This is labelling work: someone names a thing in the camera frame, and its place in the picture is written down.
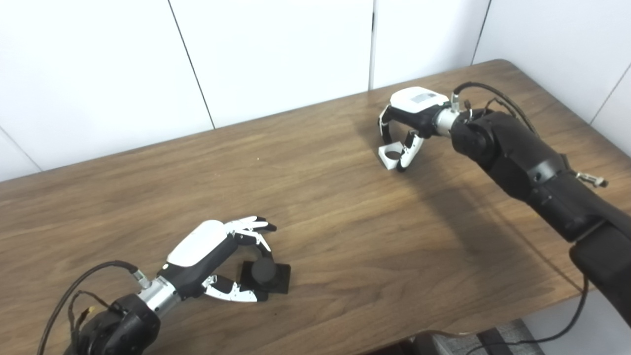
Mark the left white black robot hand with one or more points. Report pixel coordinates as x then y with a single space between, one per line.
197 246

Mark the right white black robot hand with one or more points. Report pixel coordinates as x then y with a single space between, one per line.
414 113

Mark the white square piece with hole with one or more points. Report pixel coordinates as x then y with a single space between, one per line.
389 163

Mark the black peg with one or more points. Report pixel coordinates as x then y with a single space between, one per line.
263 271

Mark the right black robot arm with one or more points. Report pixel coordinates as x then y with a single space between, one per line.
532 167

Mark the grey striped floor mat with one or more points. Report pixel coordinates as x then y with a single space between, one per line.
512 340

